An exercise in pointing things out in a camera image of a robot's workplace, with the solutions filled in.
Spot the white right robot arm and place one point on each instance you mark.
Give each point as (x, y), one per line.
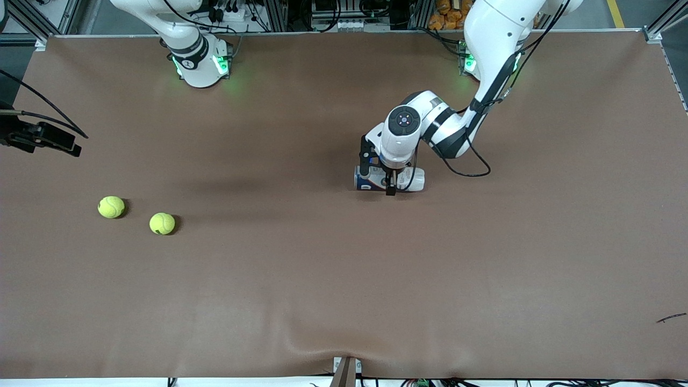
(199, 64)

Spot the aluminium table side rail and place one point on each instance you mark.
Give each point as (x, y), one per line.
(674, 75)

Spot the brown table mat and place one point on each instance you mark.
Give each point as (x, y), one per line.
(344, 279)

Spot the aluminium frame post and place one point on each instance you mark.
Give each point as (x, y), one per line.
(277, 16)
(420, 13)

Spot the orange bag pile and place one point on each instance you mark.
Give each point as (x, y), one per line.
(446, 21)

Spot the slanted aluminium frame strut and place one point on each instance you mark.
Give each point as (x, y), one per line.
(32, 21)

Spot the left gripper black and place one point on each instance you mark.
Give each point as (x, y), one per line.
(391, 184)

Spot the metal table corner bracket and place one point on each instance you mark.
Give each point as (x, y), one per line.
(40, 44)
(652, 35)

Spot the yellow-green tennis ball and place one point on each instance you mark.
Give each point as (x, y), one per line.
(111, 207)
(162, 223)

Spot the white power strip black plugs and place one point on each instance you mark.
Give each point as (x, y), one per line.
(236, 15)

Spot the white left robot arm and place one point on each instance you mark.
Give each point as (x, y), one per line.
(494, 32)

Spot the white navy tennis ball can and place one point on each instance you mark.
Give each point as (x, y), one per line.
(414, 180)

